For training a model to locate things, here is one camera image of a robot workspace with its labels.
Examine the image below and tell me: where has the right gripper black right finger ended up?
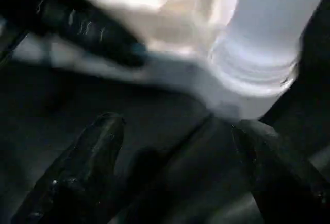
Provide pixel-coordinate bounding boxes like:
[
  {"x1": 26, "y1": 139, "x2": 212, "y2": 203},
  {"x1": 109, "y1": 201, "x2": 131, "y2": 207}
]
[{"x1": 230, "y1": 119, "x2": 330, "y2": 224}]

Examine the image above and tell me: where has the black work mat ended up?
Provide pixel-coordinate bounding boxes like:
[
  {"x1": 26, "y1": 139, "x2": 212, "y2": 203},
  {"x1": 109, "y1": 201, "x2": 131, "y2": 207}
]
[{"x1": 0, "y1": 0, "x2": 330, "y2": 224}]

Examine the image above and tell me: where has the white plastic table top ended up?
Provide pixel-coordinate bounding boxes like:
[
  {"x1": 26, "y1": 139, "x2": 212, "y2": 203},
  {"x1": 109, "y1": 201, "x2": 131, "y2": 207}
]
[{"x1": 10, "y1": 0, "x2": 300, "y2": 122}]

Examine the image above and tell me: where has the white plastic table leg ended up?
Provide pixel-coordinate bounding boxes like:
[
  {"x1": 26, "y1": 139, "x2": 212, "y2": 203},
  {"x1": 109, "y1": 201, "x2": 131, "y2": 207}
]
[{"x1": 208, "y1": 0, "x2": 330, "y2": 98}]

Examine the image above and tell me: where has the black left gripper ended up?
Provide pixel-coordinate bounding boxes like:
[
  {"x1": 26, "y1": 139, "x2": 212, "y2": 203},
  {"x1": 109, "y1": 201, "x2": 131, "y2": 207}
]
[{"x1": 0, "y1": 0, "x2": 146, "y2": 66}]

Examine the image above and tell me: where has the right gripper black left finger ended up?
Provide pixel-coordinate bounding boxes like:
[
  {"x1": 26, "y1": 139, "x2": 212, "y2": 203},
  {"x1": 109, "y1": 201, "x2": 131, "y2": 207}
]
[{"x1": 10, "y1": 112, "x2": 126, "y2": 224}]

